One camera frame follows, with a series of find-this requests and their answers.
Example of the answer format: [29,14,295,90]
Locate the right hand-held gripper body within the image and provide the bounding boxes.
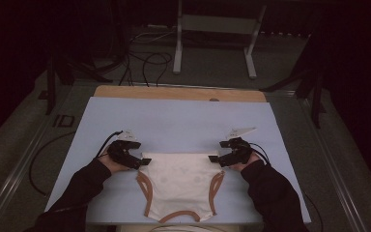
[220,127,258,167]

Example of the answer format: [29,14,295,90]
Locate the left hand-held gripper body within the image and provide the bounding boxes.
[107,130,140,170]

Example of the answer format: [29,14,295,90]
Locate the white baby bodysuit brown trim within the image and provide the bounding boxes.
[136,152,226,224]

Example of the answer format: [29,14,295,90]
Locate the person's right hand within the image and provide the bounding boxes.
[230,154,261,172]

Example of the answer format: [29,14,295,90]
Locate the person's left hand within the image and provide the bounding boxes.
[97,154,130,175]

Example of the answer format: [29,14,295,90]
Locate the light blue mat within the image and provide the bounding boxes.
[44,96,312,225]

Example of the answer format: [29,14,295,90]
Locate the black metal stand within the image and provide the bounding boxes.
[38,47,114,116]
[259,32,328,130]

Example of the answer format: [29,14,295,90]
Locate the white metal stand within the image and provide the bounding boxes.
[172,0,268,80]

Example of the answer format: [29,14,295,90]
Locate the left hand-held gripper cable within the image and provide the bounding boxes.
[96,130,124,159]

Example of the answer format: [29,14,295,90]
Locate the hand-held gripper cable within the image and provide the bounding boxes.
[96,130,124,159]
[249,142,271,166]

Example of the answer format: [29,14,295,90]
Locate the right hand-held gripper cable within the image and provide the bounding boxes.
[249,142,271,166]

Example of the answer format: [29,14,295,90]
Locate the black looped floor cable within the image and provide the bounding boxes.
[119,51,174,88]

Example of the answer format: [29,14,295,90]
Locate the long black floor cable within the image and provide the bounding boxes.
[28,130,77,197]

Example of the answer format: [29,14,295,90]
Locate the thin black floor cable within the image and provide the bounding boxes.
[303,192,324,232]

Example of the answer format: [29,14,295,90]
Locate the metal floor rail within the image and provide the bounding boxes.
[0,96,75,232]
[298,96,368,232]

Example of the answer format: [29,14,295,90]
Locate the white floor cable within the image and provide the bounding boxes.
[128,25,178,44]

